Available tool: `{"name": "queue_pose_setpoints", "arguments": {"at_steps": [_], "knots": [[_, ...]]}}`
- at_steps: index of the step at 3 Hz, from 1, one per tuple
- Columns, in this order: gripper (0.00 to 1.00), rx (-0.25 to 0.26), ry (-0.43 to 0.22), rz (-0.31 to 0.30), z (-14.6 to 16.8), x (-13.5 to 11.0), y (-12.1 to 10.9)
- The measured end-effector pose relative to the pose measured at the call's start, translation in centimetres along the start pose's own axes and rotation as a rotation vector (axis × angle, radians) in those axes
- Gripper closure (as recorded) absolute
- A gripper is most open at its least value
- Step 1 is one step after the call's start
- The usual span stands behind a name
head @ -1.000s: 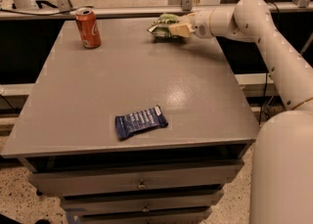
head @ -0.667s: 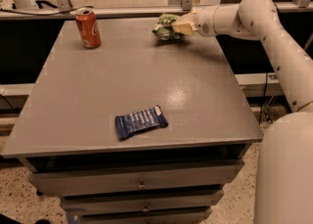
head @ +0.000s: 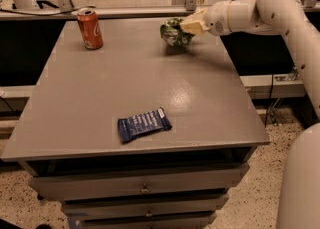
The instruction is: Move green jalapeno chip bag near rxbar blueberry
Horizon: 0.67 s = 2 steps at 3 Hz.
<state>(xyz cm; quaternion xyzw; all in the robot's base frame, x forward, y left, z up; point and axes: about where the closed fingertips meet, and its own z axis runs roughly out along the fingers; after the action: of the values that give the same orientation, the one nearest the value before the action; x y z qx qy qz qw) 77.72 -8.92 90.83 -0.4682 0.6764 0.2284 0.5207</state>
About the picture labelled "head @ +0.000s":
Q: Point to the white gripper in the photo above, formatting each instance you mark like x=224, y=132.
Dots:
x=216, y=18

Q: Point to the green jalapeno chip bag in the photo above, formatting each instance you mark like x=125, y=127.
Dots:
x=172, y=33

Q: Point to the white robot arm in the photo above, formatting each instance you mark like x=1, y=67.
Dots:
x=299, y=201

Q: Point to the blue rxbar blueberry bar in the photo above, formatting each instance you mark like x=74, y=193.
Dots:
x=140, y=125

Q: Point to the orange soda can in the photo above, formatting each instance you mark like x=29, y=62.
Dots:
x=89, y=27

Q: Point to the grey drawer cabinet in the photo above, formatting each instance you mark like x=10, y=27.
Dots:
x=69, y=125

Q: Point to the top grey drawer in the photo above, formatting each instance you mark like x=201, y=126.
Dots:
x=138, y=182

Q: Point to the grey drawer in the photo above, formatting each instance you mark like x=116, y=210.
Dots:
x=193, y=220
x=138, y=182
x=146, y=206

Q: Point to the middle grey drawer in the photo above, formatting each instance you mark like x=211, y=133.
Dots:
x=146, y=206

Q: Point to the bottom grey drawer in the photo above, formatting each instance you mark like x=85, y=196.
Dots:
x=193, y=220

